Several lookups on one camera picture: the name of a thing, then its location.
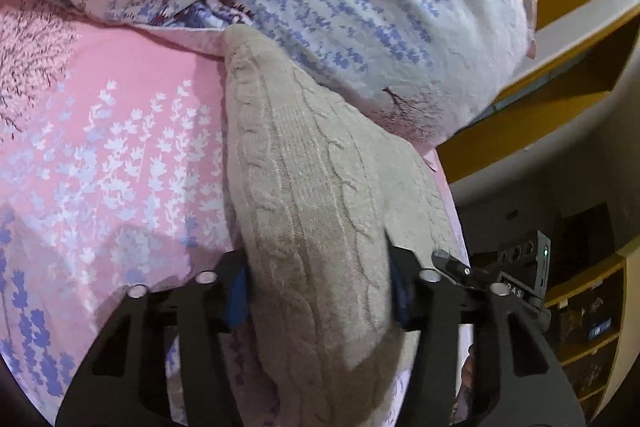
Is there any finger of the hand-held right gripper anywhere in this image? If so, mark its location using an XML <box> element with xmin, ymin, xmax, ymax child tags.
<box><xmin>431</xmin><ymin>249</ymin><xmax>502</xmax><ymax>294</ymax></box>

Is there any yellow wooden shelf cabinet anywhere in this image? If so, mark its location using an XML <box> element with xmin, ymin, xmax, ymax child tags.
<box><xmin>544</xmin><ymin>253</ymin><xmax>632</xmax><ymax>419</ymax></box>

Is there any pink floral bed sheet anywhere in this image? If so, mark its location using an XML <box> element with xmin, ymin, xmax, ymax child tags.
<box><xmin>0</xmin><ymin>0</ymin><xmax>476</xmax><ymax>427</ymax></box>

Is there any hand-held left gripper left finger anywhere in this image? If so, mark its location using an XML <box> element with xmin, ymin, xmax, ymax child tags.
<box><xmin>55</xmin><ymin>249</ymin><xmax>252</xmax><ymax>427</ymax></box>

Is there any lavender print pillow with tree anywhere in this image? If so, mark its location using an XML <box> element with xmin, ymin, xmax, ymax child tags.
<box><xmin>232</xmin><ymin>0</ymin><xmax>539</xmax><ymax>148</ymax></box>

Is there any small blue box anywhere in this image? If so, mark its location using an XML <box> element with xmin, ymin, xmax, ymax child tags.
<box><xmin>589</xmin><ymin>318</ymin><xmax>614</xmax><ymax>341</ymax></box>

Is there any beige cable knit sweater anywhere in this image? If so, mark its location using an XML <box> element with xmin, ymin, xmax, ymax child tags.
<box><xmin>220</xmin><ymin>26</ymin><xmax>472</xmax><ymax>427</ymax></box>

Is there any yellow wooden wall shelf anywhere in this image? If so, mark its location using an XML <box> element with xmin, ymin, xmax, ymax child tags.
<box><xmin>434</xmin><ymin>0</ymin><xmax>640</xmax><ymax>184</ymax></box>

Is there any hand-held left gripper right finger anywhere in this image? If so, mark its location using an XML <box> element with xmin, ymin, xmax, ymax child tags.
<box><xmin>386</xmin><ymin>232</ymin><xmax>587</xmax><ymax>427</ymax></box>

